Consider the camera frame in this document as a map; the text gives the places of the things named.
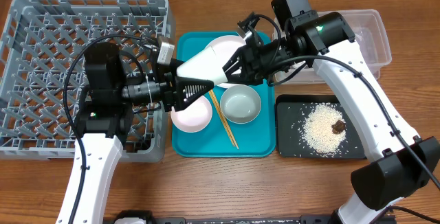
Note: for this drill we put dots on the small pink plate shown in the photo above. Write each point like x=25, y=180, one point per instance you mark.
x=194, y=118

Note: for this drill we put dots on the grey round bowl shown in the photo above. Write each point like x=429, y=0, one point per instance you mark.
x=240, y=104

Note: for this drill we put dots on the grey plastic dish rack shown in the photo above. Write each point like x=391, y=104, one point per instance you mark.
x=40, y=68

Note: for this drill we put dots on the clear plastic waste bin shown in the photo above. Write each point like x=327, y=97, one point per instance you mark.
x=371, y=35

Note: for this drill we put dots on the white rice pile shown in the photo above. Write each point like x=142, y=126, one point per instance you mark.
x=315, y=133

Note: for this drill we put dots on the teal plastic serving tray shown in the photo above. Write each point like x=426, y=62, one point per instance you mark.
x=255, y=139

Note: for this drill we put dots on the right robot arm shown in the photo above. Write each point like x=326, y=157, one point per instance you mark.
x=400, y=161

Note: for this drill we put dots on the white plastic cup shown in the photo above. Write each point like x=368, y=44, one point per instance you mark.
x=194, y=68

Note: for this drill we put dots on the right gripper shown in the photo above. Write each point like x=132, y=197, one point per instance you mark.
x=245, y=64

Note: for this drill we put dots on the black plastic tray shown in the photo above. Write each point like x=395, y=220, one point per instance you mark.
x=287, y=112

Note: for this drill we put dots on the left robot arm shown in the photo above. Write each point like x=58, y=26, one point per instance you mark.
x=103, y=121

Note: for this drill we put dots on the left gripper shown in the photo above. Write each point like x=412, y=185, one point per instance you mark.
x=175, y=95

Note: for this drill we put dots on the brown food scrap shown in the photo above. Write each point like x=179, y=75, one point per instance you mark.
x=338, y=127

